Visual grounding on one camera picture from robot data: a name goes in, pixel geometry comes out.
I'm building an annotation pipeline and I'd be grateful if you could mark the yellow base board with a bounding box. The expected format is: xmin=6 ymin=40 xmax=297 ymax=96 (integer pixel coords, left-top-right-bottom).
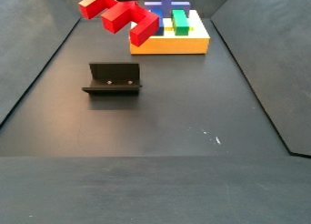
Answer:
xmin=129 ymin=10 xmax=209 ymax=55

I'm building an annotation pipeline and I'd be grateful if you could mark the purple cross-shaped block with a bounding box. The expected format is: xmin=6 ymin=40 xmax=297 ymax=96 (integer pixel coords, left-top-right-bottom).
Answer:
xmin=144 ymin=0 xmax=191 ymax=18

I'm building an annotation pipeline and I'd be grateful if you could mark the blue long block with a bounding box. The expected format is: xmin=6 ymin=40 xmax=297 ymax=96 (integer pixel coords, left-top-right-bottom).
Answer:
xmin=151 ymin=9 xmax=164 ymax=36

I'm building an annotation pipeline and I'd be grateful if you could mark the black block holder stand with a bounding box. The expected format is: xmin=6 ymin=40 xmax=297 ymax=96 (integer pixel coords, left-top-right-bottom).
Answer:
xmin=81 ymin=62 xmax=141 ymax=95

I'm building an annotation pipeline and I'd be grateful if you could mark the red cross-shaped block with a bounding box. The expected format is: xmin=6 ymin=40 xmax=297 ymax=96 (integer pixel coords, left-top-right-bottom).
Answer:
xmin=78 ymin=0 xmax=157 ymax=46

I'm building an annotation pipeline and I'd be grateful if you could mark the green long block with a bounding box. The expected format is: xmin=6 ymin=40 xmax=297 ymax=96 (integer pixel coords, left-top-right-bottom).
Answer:
xmin=171 ymin=9 xmax=189 ymax=36

